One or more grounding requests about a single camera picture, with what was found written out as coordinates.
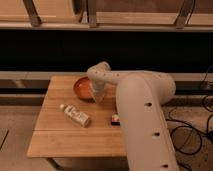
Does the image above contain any orange ceramic bowl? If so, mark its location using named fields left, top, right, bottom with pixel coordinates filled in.
left=73, top=77, right=95, bottom=101

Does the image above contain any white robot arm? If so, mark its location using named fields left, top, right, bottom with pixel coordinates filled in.
left=87, top=62, right=179, bottom=171

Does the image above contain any small snack box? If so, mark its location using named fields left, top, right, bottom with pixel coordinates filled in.
left=111, top=114, right=120, bottom=126

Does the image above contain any white plastic bottle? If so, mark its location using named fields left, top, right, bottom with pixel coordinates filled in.
left=60, top=104, right=90, bottom=127

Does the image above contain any wooden table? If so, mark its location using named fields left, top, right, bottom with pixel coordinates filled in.
left=27, top=76, right=126, bottom=158

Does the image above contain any wooden shelf rack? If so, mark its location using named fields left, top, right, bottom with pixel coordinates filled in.
left=0, top=0, right=213, bottom=32

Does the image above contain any black cable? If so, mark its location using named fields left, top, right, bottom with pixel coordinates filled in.
left=164, top=64, right=213, bottom=171

